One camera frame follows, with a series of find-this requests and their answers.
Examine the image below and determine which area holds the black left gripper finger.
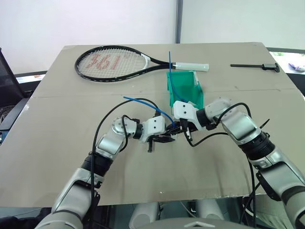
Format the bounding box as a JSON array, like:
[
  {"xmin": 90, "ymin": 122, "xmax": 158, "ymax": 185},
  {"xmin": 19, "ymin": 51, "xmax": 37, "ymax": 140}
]
[{"xmin": 156, "ymin": 135, "xmax": 176, "ymax": 144}]

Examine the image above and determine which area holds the grey robot torso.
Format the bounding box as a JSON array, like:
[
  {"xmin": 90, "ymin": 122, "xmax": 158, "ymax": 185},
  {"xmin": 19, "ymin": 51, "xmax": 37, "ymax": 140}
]
[{"xmin": 147, "ymin": 220, "xmax": 242, "ymax": 229}]

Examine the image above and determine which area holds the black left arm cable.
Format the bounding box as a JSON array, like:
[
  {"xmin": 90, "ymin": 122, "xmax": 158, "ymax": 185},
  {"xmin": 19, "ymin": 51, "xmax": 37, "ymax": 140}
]
[{"xmin": 90, "ymin": 97, "xmax": 163, "ymax": 215}]

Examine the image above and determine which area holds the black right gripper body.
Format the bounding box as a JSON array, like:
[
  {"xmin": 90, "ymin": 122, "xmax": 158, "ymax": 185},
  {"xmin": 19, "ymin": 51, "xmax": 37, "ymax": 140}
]
[{"xmin": 179, "ymin": 118, "xmax": 199, "ymax": 142}]

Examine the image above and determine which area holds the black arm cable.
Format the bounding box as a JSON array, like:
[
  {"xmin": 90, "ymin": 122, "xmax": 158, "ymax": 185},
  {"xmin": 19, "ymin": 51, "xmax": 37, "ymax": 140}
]
[
  {"xmin": 182, "ymin": 102, "xmax": 262, "ymax": 229},
  {"xmin": 90, "ymin": 97, "xmax": 163, "ymax": 215}
]

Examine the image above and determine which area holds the green plastic bin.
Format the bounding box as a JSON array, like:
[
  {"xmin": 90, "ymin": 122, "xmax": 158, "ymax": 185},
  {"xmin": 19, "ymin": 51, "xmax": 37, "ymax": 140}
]
[{"xmin": 165, "ymin": 70, "xmax": 206, "ymax": 115}]

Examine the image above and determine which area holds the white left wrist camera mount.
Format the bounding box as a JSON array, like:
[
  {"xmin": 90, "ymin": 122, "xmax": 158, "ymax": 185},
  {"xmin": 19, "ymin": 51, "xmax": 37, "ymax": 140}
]
[{"xmin": 139, "ymin": 116, "xmax": 169, "ymax": 144}]

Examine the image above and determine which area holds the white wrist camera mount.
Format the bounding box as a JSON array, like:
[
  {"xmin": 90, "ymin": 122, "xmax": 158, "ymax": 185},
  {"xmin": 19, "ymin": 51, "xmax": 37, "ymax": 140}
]
[
  {"xmin": 139, "ymin": 116, "xmax": 169, "ymax": 144},
  {"xmin": 173, "ymin": 101, "xmax": 206, "ymax": 131}
]

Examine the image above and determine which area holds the black zip tie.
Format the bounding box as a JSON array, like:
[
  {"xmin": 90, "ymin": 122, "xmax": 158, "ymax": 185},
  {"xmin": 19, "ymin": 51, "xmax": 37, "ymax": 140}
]
[{"xmin": 259, "ymin": 118, "xmax": 271, "ymax": 131}]

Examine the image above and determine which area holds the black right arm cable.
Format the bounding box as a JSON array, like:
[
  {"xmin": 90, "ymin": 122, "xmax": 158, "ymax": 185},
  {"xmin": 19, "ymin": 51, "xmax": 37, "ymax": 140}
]
[{"xmin": 182, "ymin": 102, "xmax": 262, "ymax": 229}]

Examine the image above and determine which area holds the light grey rounded shell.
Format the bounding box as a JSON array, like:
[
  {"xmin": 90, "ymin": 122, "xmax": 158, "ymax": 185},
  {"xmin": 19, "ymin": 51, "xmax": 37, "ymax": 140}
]
[
  {"xmin": 130, "ymin": 202, "xmax": 160, "ymax": 226},
  {"xmin": 194, "ymin": 199, "xmax": 225, "ymax": 221}
]

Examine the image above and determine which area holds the purple object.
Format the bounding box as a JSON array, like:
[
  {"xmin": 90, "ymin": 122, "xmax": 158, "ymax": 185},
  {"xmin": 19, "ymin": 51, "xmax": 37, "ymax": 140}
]
[{"xmin": 287, "ymin": 62, "xmax": 305, "ymax": 72}]

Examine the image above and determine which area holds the black white tennis racket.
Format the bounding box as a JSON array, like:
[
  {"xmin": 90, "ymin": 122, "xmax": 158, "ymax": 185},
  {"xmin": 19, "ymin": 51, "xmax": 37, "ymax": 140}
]
[{"xmin": 74, "ymin": 45, "xmax": 210, "ymax": 84}]

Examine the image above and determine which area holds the flat black plastic tool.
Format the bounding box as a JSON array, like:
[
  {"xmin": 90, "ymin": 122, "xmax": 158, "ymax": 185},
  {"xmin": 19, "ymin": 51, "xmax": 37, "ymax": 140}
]
[{"xmin": 230, "ymin": 62, "xmax": 280, "ymax": 73}]

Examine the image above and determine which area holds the brown cardboard sheet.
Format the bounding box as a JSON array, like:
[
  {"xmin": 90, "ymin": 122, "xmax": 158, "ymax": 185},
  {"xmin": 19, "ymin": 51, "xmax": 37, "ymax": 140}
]
[{"xmin": 0, "ymin": 42, "xmax": 305, "ymax": 207}]

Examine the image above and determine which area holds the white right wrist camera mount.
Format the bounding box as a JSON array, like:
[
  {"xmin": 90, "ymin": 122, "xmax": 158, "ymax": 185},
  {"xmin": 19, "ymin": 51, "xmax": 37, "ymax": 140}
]
[{"xmin": 173, "ymin": 101, "xmax": 206, "ymax": 131}]

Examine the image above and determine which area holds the grey window frame post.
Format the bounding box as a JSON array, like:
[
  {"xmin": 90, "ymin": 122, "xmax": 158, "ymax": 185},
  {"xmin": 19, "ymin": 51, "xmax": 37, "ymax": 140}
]
[{"xmin": 174, "ymin": 0, "xmax": 184, "ymax": 44}]

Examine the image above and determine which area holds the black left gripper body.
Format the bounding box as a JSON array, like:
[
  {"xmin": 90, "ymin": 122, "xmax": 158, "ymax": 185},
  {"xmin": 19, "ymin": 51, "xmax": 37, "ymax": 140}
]
[{"xmin": 146, "ymin": 133, "xmax": 168, "ymax": 153}]

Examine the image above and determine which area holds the thin blue cable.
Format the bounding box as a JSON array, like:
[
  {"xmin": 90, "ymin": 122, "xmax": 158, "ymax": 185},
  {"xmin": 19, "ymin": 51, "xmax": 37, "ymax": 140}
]
[
  {"xmin": 123, "ymin": 96, "xmax": 177, "ymax": 127},
  {"xmin": 168, "ymin": 50, "xmax": 190, "ymax": 103}
]

